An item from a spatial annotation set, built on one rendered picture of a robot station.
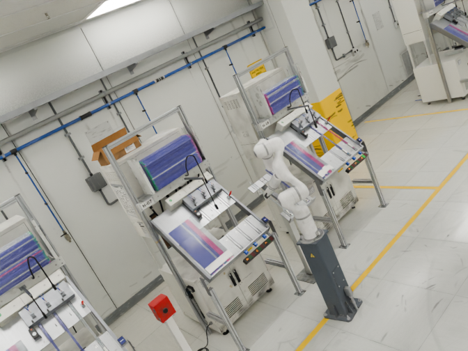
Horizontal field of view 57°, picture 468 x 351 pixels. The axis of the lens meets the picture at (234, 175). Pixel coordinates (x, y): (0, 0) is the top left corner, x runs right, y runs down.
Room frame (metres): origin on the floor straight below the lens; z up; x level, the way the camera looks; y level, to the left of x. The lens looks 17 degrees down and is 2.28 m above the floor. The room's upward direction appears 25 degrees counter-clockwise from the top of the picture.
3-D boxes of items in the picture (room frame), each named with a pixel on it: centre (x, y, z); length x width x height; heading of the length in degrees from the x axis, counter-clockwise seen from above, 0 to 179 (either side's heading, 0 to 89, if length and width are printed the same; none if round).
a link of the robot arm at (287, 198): (2.89, -0.30, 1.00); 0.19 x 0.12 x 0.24; 96
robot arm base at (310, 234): (2.90, -0.33, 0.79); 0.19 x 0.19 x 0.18
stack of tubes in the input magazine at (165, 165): (3.59, 0.43, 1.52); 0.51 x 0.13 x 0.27; 123
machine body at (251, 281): (3.66, 0.55, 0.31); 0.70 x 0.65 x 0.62; 123
